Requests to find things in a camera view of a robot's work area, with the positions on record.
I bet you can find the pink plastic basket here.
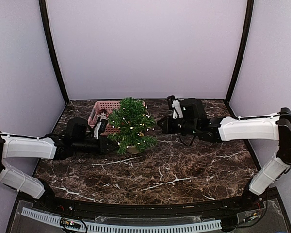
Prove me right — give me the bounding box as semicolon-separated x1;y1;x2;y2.
88;98;149;139

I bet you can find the fairy light string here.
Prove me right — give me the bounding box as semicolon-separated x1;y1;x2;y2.
109;104;158;149

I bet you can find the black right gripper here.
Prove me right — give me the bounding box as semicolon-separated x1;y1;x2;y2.
158;115;198;136

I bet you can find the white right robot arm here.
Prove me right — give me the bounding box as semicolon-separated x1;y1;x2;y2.
158;96;291;211

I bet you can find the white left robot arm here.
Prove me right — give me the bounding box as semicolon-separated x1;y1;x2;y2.
0;117;110;212

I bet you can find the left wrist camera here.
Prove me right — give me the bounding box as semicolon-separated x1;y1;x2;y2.
90;118;108;140

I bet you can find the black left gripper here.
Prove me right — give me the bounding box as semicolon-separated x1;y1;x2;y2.
73;136;119;156

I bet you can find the white slotted cable duct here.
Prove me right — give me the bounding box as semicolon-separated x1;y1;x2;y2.
20;207;222;233

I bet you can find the white snowflake ornament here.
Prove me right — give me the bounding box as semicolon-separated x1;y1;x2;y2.
97;112;108;121

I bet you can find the beige tree pot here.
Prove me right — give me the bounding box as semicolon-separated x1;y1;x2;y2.
126;146;140;154

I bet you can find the small green christmas tree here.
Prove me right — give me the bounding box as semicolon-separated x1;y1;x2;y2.
108;97;157;155

